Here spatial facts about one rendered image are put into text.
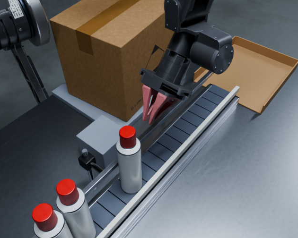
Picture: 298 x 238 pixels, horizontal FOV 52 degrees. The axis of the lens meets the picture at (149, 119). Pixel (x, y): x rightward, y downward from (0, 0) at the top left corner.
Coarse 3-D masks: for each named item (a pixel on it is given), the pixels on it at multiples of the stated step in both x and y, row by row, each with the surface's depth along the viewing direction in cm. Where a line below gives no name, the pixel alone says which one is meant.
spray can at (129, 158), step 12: (120, 132) 60; (132, 132) 60; (120, 144) 62; (132, 144) 61; (120, 156) 63; (132, 156) 62; (120, 168) 67; (132, 168) 65; (132, 180) 69; (132, 192) 73
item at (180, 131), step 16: (208, 96) 96; (224, 96) 96; (192, 112) 92; (208, 112) 92; (176, 128) 87; (192, 128) 87; (160, 144) 84; (176, 144) 84; (192, 144) 84; (144, 160) 80; (160, 160) 80; (144, 176) 77; (112, 192) 74; (96, 208) 71; (112, 208) 71; (96, 224) 69
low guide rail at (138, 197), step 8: (232, 96) 92; (224, 104) 89; (216, 112) 87; (208, 120) 85; (200, 128) 83; (192, 136) 81; (184, 144) 79; (176, 152) 78; (168, 160) 76; (176, 160) 78; (160, 168) 74; (168, 168) 76; (160, 176) 74; (152, 184) 72; (144, 192) 70; (136, 200) 69; (128, 208) 67; (120, 216) 66; (112, 224) 65; (104, 232) 64
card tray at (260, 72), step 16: (240, 48) 122; (256, 48) 119; (240, 64) 115; (256, 64) 115; (272, 64) 115; (288, 64) 114; (208, 80) 109; (224, 80) 109; (240, 80) 109; (256, 80) 109; (272, 80) 109; (240, 96) 103; (256, 96) 103; (272, 96) 99
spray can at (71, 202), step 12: (72, 180) 53; (60, 192) 51; (72, 192) 51; (60, 204) 54; (72, 204) 54; (84, 204) 55; (72, 216) 55; (84, 216) 57; (72, 228) 58; (84, 228) 59
